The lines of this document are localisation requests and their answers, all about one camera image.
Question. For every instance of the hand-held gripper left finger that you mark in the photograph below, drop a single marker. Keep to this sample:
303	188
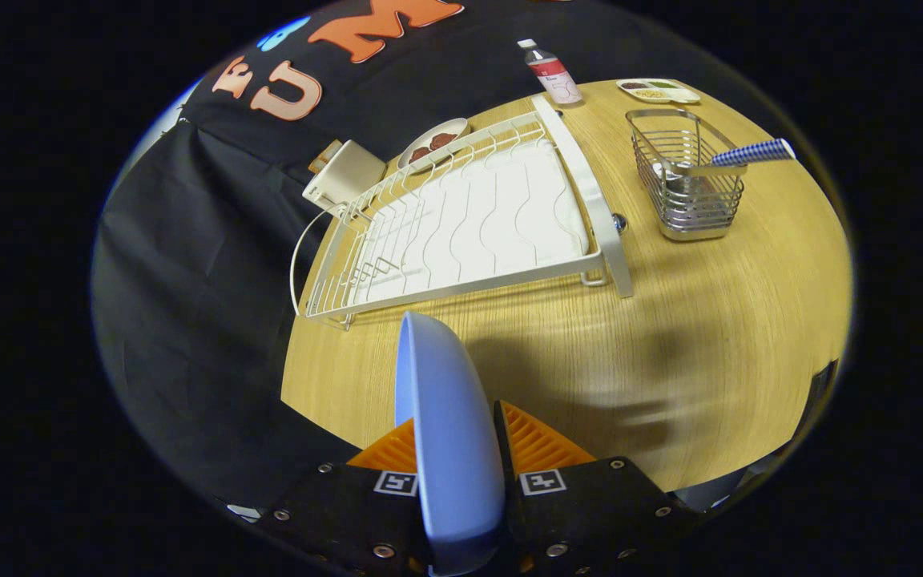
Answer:
349	521

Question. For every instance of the white toaster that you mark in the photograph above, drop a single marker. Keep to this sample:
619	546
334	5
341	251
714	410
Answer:
349	172

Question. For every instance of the yellow beans pile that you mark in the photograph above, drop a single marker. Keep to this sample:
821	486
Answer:
652	94

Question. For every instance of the clear bottle with red label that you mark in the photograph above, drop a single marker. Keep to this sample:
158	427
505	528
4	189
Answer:
554	76

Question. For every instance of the red meat piece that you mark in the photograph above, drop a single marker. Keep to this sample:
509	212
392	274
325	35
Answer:
443	141
420	153

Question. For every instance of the green beans pile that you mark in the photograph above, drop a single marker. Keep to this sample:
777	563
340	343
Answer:
662	84

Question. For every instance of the brown toast slice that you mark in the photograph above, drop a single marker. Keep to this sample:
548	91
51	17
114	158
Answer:
325	158

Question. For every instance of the beige plate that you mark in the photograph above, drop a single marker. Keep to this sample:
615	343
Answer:
455	127

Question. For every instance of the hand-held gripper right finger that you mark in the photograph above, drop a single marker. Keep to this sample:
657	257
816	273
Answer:
505	449

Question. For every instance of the white divided dish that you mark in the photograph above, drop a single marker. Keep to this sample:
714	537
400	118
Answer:
684	95

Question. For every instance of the blue plate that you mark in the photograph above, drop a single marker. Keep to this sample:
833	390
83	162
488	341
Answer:
449	449

